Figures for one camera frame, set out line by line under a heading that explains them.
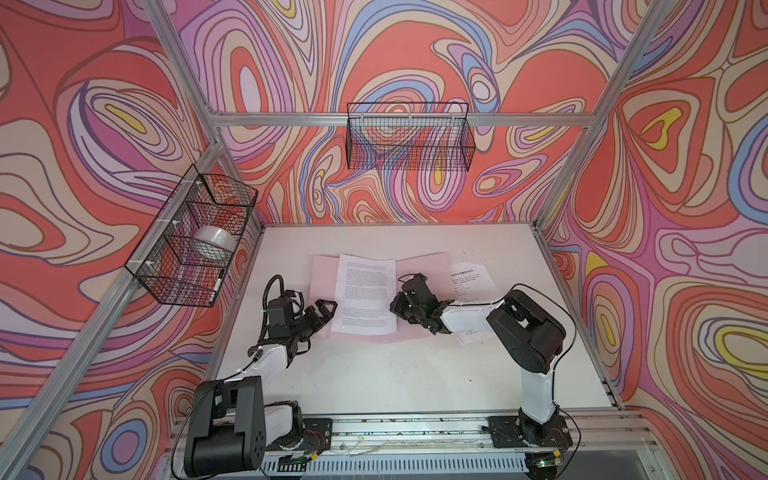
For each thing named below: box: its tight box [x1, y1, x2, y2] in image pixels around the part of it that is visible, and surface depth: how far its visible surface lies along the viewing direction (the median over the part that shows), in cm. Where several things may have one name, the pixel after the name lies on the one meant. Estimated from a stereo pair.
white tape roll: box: [193, 225, 238, 261], surface depth 74 cm
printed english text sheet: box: [331, 253, 397, 335], surface depth 99 cm
